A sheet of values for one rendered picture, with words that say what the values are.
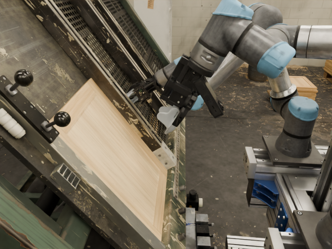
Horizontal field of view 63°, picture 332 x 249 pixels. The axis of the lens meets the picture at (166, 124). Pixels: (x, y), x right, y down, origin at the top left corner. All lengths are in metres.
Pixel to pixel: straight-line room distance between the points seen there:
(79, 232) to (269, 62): 0.65
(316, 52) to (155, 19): 4.28
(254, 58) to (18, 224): 0.57
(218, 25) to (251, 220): 1.98
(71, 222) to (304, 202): 0.87
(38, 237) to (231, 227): 1.86
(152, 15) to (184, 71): 4.24
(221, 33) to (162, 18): 4.26
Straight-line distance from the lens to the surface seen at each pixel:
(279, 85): 1.31
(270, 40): 0.61
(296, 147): 1.29
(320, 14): 6.72
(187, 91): 0.65
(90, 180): 0.82
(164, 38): 4.91
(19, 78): 0.66
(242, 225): 2.37
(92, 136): 0.96
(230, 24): 0.61
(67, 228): 0.81
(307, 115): 1.23
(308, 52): 0.72
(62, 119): 0.66
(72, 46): 1.17
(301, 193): 1.27
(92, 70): 1.17
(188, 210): 1.37
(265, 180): 1.36
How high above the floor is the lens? 1.72
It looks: 28 degrees down
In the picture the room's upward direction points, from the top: straight up
